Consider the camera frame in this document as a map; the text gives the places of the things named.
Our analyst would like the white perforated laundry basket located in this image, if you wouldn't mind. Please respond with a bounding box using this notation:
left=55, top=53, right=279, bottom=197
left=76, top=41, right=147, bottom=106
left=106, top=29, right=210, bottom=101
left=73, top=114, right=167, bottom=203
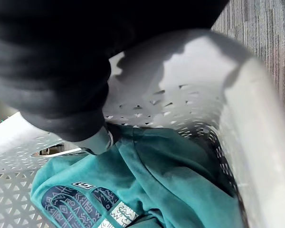
left=0, top=29, right=285, bottom=228

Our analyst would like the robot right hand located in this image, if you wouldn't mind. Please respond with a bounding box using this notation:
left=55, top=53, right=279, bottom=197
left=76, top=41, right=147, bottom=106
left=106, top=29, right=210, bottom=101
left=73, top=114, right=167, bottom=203
left=0, top=0, right=230, bottom=155

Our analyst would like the teal printed garment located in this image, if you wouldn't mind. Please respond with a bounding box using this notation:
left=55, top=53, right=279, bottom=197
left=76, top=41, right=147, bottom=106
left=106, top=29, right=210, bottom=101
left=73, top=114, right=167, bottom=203
left=30, top=124, right=243, bottom=228

